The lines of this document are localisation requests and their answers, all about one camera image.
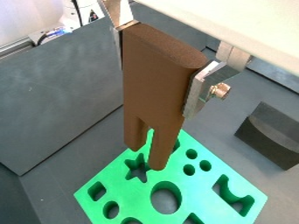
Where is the green shape-sorter board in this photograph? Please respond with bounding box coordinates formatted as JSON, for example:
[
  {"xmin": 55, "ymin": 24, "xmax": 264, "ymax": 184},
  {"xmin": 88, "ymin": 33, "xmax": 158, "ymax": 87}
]
[{"xmin": 73, "ymin": 131, "xmax": 266, "ymax": 224}]

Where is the brown two-pronged peg object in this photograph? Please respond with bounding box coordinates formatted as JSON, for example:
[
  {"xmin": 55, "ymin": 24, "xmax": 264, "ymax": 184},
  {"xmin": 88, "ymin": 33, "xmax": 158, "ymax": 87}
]
[{"xmin": 122, "ymin": 24, "xmax": 206, "ymax": 171}]

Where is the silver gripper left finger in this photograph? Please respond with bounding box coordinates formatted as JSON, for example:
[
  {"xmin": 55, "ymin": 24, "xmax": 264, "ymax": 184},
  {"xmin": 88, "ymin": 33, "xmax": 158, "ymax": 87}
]
[{"xmin": 101, "ymin": 0, "xmax": 138, "ymax": 66}]

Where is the dark grey block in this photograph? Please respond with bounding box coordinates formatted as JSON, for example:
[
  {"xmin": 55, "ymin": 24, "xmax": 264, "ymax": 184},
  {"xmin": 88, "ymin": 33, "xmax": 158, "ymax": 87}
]
[{"xmin": 234, "ymin": 102, "xmax": 299, "ymax": 171}]

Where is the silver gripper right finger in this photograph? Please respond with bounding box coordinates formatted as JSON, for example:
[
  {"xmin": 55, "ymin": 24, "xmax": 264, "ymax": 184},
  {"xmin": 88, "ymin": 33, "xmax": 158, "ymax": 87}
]
[{"xmin": 181, "ymin": 41, "xmax": 250, "ymax": 119}]

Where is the grey raised panel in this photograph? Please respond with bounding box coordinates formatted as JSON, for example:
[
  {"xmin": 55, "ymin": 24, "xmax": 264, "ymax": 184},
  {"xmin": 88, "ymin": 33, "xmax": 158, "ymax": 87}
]
[{"xmin": 0, "ymin": 18, "xmax": 122, "ymax": 176}]

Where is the aluminium rail with cables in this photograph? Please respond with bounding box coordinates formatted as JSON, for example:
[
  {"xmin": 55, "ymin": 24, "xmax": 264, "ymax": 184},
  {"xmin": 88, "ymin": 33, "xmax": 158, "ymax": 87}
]
[{"xmin": 0, "ymin": 0, "xmax": 104, "ymax": 59}]

